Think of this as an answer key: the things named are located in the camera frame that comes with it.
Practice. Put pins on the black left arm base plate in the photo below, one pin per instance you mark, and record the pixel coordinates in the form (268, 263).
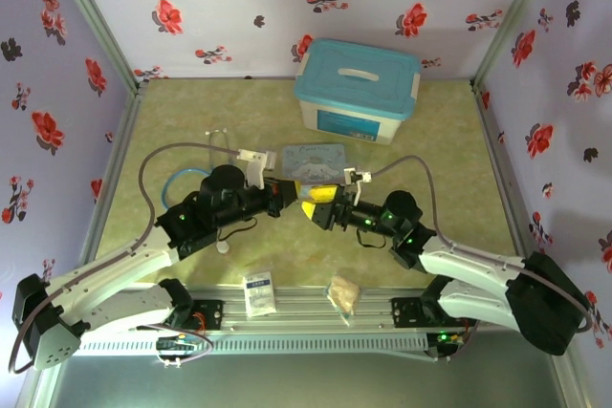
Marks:
(210, 315)

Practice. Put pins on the left circuit board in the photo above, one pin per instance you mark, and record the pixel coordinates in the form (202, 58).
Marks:
(177, 344)

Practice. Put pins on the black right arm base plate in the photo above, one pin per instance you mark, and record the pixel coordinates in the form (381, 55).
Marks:
(406, 312)

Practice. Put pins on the aluminium side rail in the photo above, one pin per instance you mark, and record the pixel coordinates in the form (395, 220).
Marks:
(499, 159)
(119, 150)

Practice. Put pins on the tan snack packet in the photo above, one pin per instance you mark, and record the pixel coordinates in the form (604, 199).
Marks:
(344, 295)

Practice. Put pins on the right circuit board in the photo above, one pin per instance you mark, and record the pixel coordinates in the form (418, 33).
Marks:
(447, 338)

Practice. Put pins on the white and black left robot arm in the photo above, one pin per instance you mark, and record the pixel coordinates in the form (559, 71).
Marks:
(105, 269)

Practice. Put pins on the aluminium front rail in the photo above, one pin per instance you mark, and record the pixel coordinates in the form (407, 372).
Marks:
(306, 307)

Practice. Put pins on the white storage box blue lid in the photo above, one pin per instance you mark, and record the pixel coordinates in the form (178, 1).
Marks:
(354, 92)

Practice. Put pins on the circuit board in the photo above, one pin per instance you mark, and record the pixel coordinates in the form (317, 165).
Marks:
(177, 344)
(447, 338)

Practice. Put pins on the blue cartoon tin box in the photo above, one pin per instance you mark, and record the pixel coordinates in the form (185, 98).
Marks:
(311, 159)

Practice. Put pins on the small white round cap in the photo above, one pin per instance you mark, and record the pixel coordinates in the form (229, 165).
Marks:
(222, 247)

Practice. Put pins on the aluminium corner post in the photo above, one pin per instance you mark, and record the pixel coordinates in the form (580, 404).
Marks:
(514, 11)
(91, 16)

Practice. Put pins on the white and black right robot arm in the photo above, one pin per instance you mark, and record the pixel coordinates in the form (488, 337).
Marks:
(468, 260)

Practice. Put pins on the stethoscope with blue tube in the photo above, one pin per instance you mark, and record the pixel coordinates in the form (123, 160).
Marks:
(184, 170)

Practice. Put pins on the white gauze packet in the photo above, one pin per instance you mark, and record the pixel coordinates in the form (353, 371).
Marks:
(259, 294)

